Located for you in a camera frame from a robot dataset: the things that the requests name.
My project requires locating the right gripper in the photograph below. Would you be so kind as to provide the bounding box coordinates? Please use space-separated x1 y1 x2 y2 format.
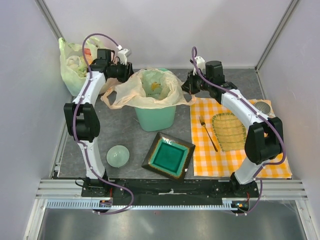
180 69 213 95

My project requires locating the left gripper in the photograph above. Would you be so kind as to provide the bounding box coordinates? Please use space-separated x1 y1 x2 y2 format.
107 60 139 85

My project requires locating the orange plastic trash bag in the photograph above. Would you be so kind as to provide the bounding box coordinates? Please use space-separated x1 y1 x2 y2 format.
101 68 196 110

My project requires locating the green trash bin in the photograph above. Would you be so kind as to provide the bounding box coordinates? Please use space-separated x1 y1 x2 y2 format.
134 70 176 132

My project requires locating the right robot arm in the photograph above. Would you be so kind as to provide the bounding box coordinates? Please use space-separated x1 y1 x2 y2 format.
181 56 285 197

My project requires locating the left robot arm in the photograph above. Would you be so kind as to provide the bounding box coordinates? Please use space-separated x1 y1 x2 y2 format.
63 48 134 197

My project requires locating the green plastic bag with trash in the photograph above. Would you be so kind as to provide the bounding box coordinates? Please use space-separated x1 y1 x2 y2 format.
58 36 105 97

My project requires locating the metal fork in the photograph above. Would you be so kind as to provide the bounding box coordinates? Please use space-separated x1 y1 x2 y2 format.
198 115 218 152

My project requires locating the woven bamboo basket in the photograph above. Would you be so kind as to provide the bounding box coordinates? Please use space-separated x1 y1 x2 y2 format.
211 112 247 152

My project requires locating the striped ceramic cup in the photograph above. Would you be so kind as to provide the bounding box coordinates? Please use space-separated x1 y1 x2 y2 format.
254 101 275 118

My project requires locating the square green ceramic plate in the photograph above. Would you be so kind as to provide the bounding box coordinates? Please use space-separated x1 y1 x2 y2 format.
141 132 196 183

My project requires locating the yellow checkered cloth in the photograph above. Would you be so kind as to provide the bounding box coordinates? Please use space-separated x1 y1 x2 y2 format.
189 97 292 179

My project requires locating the pale green bowl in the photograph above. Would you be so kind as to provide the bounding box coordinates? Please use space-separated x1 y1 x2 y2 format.
106 145 130 168

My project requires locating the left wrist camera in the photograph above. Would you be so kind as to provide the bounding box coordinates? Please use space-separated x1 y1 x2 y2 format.
117 45 132 65

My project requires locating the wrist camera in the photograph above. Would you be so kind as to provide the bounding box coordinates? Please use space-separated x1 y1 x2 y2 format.
117 45 132 65
190 56 206 75

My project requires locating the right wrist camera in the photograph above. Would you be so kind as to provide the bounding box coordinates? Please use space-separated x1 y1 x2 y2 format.
190 56 206 75

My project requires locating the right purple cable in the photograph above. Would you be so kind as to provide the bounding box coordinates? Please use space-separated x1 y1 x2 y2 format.
191 46 287 216

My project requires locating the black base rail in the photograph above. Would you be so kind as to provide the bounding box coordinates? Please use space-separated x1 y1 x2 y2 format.
81 178 259 207

